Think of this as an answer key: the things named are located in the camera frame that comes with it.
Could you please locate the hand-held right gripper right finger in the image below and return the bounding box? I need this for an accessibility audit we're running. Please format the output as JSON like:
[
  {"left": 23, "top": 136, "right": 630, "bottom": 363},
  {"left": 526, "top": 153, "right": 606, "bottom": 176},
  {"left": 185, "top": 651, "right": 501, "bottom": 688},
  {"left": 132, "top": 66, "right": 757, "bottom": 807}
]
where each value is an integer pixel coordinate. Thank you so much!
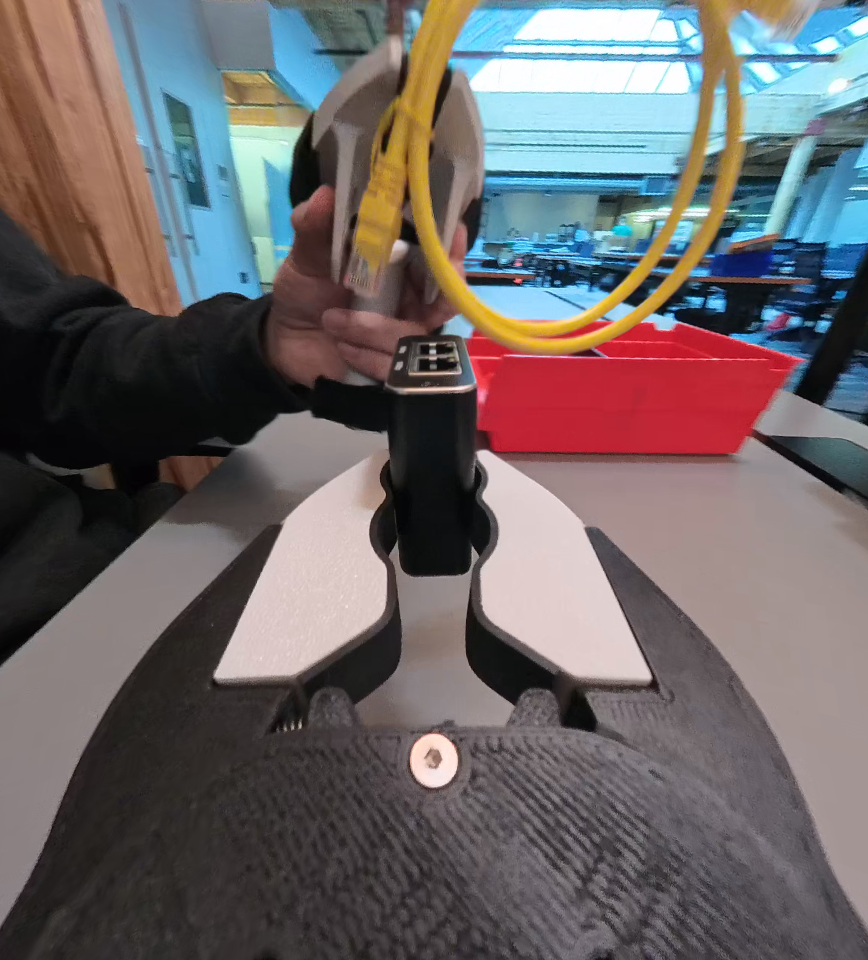
[{"left": 466, "top": 448, "right": 656, "bottom": 710}]

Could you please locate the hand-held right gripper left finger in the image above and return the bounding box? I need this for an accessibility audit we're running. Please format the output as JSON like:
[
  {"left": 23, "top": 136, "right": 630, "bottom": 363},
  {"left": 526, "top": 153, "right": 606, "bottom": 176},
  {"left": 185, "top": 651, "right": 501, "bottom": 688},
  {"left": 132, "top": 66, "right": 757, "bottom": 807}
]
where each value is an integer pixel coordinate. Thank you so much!
[{"left": 212, "top": 450, "right": 405, "bottom": 706}]

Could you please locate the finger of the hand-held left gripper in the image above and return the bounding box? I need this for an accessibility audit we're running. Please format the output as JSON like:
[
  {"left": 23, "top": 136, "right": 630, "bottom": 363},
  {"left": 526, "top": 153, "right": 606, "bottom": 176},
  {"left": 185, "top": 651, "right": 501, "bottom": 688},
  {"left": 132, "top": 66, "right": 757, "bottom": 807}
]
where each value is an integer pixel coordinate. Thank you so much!
[
  {"left": 428, "top": 67, "right": 486, "bottom": 222},
  {"left": 312, "top": 37, "right": 406, "bottom": 162}
]

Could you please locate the yellow ethernet cable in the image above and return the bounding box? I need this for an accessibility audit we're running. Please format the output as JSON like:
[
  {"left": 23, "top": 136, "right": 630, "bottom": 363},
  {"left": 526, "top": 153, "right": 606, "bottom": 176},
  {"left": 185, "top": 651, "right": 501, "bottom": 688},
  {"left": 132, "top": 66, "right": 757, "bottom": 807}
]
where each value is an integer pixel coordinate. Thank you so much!
[{"left": 351, "top": 0, "right": 821, "bottom": 357}]

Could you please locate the black ethernet port adapter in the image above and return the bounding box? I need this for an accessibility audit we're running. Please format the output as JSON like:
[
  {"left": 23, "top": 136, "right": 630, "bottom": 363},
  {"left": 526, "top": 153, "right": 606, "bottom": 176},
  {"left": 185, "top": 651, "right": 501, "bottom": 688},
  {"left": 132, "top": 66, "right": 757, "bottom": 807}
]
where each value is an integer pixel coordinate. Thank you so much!
[{"left": 383, "top": 335, "right": 480, "bottom": 577}]

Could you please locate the person's left forearm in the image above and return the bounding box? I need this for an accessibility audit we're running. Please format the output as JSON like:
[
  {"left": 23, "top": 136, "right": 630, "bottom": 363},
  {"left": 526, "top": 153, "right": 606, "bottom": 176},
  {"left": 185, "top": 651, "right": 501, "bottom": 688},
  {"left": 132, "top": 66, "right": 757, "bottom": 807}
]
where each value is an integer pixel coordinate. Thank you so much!
[{"left": 44, "top": 291, "right": 315, "bottom": 470}]

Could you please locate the person's left hand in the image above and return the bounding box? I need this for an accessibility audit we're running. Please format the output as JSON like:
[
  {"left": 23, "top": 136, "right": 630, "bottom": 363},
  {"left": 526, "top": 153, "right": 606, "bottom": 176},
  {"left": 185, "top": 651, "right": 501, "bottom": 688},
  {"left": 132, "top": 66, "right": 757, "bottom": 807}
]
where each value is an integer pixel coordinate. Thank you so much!
[{"left": 265, "top": 183, "right": 472, "bottom": 387}]

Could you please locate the dark framed door window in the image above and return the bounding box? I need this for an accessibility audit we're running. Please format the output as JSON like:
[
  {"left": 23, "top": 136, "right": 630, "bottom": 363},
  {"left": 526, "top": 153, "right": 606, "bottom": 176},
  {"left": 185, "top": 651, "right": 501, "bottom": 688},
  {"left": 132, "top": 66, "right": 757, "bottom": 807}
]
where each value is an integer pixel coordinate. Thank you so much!
[{"left": 162, "top": 90, "right": 212, "bottom": 211}]

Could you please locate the red plastic bin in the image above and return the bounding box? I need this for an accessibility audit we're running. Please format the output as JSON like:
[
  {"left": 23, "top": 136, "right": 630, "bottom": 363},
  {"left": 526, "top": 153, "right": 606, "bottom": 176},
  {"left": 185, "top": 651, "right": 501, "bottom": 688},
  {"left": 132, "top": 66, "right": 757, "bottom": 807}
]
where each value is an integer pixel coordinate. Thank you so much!
[{"left": 466, "top": 318, "right": 806, "bottom": 456}]

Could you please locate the wooden door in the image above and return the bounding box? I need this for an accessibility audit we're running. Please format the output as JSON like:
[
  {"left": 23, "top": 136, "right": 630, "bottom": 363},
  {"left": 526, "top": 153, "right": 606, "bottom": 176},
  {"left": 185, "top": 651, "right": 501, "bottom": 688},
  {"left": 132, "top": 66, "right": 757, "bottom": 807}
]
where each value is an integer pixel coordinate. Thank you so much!
[{"left": 0, "top": 0, "right": 183, "bottom": 320}]

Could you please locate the black flat pad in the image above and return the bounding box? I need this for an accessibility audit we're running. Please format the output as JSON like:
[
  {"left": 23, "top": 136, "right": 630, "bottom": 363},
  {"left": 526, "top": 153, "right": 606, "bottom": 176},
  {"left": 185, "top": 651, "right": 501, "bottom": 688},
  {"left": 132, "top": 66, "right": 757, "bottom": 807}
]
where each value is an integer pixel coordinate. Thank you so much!
[{"left": 755, "top": 433, "right": 868, "bottom": 519}]

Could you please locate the row of work tables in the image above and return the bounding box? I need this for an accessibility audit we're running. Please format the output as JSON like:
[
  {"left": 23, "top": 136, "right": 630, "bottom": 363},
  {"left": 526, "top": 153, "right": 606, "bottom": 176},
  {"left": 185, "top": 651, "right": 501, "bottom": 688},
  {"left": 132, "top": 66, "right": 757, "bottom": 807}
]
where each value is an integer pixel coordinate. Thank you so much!
[{"left": 467, "top": 228, "right": 825, "bottom": 335}]

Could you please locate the black pole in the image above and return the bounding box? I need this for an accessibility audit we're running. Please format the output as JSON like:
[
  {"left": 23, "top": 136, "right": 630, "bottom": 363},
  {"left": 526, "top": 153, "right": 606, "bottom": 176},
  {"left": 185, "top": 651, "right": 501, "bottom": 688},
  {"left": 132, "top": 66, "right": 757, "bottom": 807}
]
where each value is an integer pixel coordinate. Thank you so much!
[{"left": 794, "top": 191, "right": 868, "bottom": 406}]

